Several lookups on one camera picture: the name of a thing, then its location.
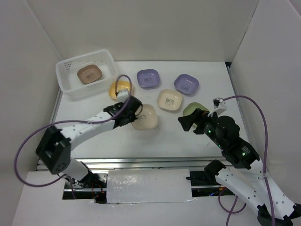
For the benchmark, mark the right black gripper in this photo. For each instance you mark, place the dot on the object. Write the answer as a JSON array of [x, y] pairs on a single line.
[[186, 121]]

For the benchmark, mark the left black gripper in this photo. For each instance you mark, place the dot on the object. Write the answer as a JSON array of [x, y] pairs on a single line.
[[132, 117]]

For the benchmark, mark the cream panda plate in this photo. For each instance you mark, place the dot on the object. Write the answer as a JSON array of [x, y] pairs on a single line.
[[147, 118], [169, 100]]

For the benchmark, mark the yellow panda plate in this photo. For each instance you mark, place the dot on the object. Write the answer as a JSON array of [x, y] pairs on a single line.
[[120, 85]]

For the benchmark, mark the brown panda plate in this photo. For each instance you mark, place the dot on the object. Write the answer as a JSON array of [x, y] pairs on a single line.
[[89, 74]]

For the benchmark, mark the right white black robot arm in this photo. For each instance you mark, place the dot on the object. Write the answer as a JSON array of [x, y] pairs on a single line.
[[262, 194]]

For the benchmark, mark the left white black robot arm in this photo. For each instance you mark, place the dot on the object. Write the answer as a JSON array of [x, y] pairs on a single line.
[[57, 144]]

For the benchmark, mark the white perforated plastic bin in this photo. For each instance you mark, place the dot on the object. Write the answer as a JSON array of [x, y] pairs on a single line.
[[69, 82]]

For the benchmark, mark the green panda plate right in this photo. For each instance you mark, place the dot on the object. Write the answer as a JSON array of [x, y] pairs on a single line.
[[190, 108]]

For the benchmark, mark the purple panda plate left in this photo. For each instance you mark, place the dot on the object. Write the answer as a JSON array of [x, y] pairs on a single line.
[[148, 78]]

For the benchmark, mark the purple panda plate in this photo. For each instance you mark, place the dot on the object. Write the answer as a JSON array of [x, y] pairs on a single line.
[[148, 78], [186, 84]]

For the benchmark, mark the purple panda plate right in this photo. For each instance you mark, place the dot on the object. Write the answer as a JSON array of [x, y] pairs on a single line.
[[186, 84]]

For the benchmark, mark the white foil covered panel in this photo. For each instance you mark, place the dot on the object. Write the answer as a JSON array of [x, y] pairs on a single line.
[[148, 186]]

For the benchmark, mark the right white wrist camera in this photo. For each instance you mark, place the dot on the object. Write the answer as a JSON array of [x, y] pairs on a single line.
[[219, 107]]

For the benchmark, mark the aluminium rail frame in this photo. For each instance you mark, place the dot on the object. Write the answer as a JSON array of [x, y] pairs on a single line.
[[168, 145]]

